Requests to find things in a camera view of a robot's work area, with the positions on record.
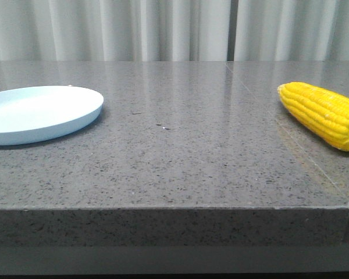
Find light blue round plate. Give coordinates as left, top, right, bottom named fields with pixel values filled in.
left=0, top=85, right=104, bottom=146

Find yellow corn cob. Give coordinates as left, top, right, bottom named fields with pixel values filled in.
left=277, top=81, right=349, bottom=152

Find white pleated curtain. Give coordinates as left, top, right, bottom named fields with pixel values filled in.
left=0, top=1, right=349, bottom=61

